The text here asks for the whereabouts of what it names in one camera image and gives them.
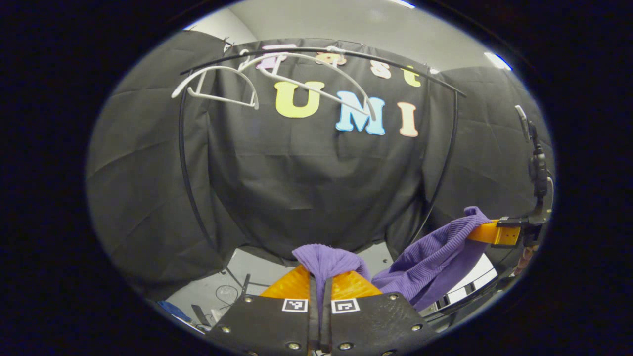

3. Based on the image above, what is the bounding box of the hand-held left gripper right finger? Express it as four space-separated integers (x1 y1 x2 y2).
321 270 439 356

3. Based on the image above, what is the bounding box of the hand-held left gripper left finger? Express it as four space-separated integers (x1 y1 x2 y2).
205 265 320 356

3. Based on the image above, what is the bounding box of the purple ribbed jacket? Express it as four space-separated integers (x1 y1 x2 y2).
292 206 493 313

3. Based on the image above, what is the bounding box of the black metal clothes rack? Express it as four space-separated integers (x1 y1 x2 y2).
178 46 468 297

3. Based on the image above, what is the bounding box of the white clothes hanger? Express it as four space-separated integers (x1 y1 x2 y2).
171 64 261 111
237 46 377 122

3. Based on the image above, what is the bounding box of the dark flat object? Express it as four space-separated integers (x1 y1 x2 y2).
191 304 213 328

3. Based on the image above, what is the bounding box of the black backdrop cloth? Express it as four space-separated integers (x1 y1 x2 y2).
85 30 555 302

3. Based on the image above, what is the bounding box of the small ceiling light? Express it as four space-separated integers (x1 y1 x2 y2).
484 51 513 72

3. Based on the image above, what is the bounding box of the blue cloth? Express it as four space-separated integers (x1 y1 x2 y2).
157 300 193 323

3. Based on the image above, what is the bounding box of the black floor cable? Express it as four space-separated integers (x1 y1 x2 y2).
215 284 244 310

